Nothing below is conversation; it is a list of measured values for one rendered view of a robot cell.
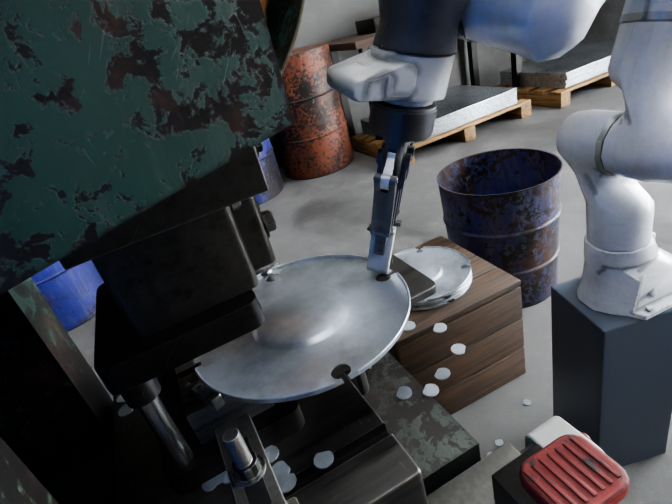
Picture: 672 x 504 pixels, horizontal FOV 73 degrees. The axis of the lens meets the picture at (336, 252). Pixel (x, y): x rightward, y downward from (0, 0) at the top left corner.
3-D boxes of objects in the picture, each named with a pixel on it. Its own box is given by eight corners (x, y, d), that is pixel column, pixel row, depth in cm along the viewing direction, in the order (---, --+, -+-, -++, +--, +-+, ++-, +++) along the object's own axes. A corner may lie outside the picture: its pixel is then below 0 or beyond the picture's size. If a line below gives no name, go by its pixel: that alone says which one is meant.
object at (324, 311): (216, 451, 44) (213, 446, 44) (180, 313, 68) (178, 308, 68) (460, 322, 52) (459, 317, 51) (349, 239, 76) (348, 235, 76)
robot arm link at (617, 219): (584, 209, 103) (586, 98, 92) (665, 236, 87) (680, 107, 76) (545, 226, 100) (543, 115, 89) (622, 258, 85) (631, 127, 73)
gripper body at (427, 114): (433, 114, 47) (417, 194, 52) (442, 94, 54) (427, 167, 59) (363, 102, 48) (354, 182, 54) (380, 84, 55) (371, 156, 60)
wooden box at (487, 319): (452, 314, 174) (440, 235, 158) (526, 372, 142) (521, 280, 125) (360, 360, 164) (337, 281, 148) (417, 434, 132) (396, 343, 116)
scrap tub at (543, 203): (506, 243, 208) (499, 141, 185) (588, 280, 173) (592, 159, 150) (431, 281, 196) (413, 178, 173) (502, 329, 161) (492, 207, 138)
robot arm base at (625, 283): (646, 254, 106) (652, 199, 100) (720, 296, 90) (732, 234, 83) (557, 282, 105) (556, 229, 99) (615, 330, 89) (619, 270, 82)
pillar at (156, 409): (191, 447, 51) (136, 354, 45) (195, 461, 49) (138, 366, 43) (172, 457, 51) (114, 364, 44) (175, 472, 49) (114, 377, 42)
